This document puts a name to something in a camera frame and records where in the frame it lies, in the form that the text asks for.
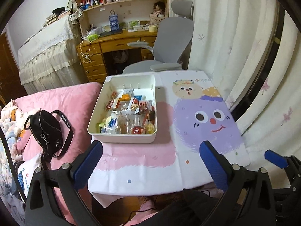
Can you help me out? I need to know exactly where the blueberry bread packet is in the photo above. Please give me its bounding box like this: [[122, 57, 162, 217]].
[[104, 113, 121, 135]]

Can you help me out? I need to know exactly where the red cookie packet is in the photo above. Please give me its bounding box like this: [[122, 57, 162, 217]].
[[106, 98, 120, 111]]

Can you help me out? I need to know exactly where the red chinese text snack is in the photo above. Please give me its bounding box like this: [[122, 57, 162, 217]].
[[131, 125, 145, 135]]

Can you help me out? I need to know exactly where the clear cake packet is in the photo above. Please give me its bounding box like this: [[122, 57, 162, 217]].
[[122, 114, 145, 134]]

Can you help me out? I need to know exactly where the green pineapple cake packet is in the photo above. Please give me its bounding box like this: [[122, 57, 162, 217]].
[[96, 122, 106, 134]]

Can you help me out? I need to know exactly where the yellow puffed snack bag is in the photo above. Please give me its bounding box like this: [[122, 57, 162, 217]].
[[144, 120, 156, 134]]

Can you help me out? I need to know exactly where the orange fried twist packet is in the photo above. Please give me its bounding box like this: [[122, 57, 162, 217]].
[[111, 91, 118, 99]]

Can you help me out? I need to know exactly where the red white snack packet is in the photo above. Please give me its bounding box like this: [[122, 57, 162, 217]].
[[121, 97, 140, 115]]

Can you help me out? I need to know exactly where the dark dried fruit packet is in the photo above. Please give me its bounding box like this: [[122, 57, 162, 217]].
[[147, 105, 156, 125]]

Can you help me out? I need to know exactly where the white orange snack bar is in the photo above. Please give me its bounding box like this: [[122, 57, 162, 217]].
[[117, 88, 134, 102]]

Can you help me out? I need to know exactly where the blue white candy packet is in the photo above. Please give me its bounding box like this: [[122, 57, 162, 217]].
[[134, 95, 146, 101]]

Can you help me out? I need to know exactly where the black handbag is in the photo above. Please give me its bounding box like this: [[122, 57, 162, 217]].
[[24, 110, 74, 169]]

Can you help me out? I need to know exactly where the cartoon printed table cloth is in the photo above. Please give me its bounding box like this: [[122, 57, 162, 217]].
[[88, 70, 250, 207]]

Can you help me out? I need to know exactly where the white plastic storage tray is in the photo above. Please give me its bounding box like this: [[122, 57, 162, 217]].
[[88, 73, 157, 144]]

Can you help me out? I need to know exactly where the brown wooden door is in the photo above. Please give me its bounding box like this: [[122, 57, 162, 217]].
[[0, 32, 27, 107]]

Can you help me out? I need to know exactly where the white floral curtain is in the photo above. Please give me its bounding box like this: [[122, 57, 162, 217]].
[[171, 0, 300, 188]]

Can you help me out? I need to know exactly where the lace covered cabinet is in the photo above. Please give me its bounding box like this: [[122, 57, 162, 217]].
[[18, 16, 88, 94]]

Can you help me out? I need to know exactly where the wooden desk with drawers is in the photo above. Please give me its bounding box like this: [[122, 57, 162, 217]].
[[77, 30, 157, 83]]

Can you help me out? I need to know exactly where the grey office chair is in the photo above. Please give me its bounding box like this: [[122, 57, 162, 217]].
[[123, 0, 194, 74]]

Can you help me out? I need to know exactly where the green tissue pack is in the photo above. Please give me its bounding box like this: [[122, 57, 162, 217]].
[[86, 34, 98, 42]]

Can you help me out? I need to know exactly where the blue paper gift bag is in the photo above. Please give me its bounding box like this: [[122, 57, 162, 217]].
[[109, 10, 119, 31]]

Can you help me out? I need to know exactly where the doll on desk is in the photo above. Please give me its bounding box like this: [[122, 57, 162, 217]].
[[153, 1, 165, 15]]

